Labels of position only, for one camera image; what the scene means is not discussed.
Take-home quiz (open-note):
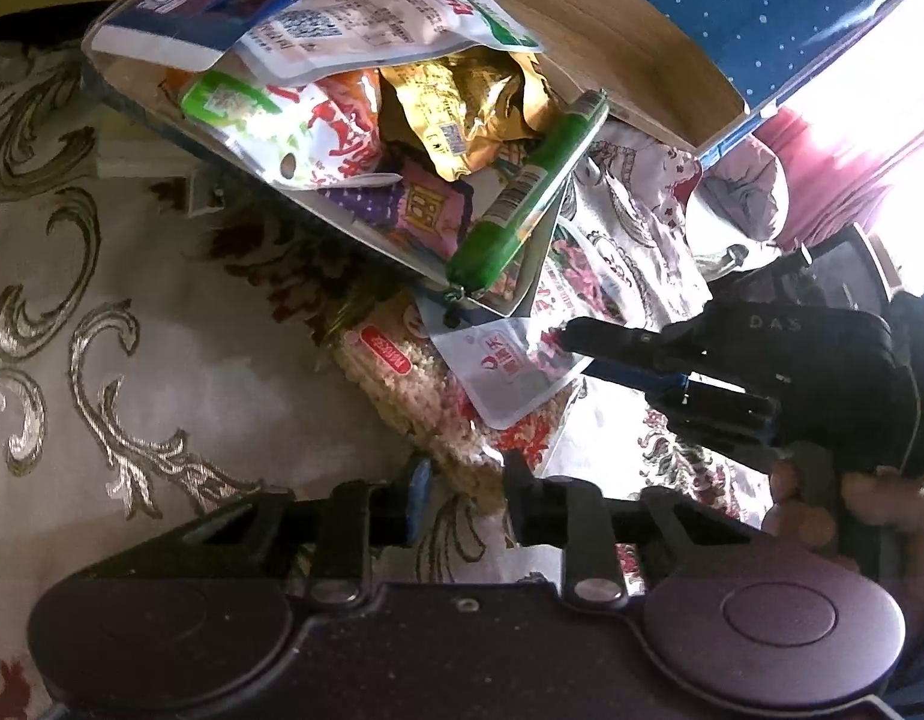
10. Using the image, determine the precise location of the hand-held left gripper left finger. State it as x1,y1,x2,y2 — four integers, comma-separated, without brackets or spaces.
154,454,437,606

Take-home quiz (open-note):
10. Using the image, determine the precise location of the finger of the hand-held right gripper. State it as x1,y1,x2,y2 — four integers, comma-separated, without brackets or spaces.
564,316,716,366
588,360,779,430

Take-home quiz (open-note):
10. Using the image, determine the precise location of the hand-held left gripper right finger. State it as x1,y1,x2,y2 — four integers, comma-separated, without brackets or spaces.
502,448,772,610

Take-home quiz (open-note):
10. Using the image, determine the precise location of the puffed rice cracker packet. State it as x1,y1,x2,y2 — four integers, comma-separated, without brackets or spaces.
340,306,509,485

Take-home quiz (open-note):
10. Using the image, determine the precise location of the green sausage stick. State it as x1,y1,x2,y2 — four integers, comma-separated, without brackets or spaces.
442,88,611,302

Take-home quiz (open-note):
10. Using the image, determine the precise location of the gold foil snack packet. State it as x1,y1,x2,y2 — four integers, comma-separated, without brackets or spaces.
378,52,557,181

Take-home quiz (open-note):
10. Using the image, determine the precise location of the white tofu snack packet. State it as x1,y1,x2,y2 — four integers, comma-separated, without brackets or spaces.
233,0,547,89

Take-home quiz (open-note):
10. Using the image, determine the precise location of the printed cardboard box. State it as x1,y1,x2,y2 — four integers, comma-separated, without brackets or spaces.
79,0,577,317

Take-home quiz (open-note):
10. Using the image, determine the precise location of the person's right hand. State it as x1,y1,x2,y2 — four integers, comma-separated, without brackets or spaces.
760,460,924,565

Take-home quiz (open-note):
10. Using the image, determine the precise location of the black device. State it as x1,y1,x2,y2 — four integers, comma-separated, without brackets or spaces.
796,227,899,310

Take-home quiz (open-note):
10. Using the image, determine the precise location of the pale crumpled cloth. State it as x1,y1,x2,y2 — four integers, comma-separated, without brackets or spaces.
683,141,791,257

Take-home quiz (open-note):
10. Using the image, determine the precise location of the pink cloth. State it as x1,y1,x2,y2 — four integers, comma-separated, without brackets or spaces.
753,105,924,250

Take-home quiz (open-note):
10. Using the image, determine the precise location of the blue dotted cloth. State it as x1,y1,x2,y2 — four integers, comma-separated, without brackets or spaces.
565,0,924,160

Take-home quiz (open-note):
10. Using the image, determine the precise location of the floral patterned blanket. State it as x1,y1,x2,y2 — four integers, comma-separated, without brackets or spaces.
0,36,737,698

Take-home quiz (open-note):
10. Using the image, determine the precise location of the orange red snack packet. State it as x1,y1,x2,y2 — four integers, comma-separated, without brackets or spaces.
178,66,386,190

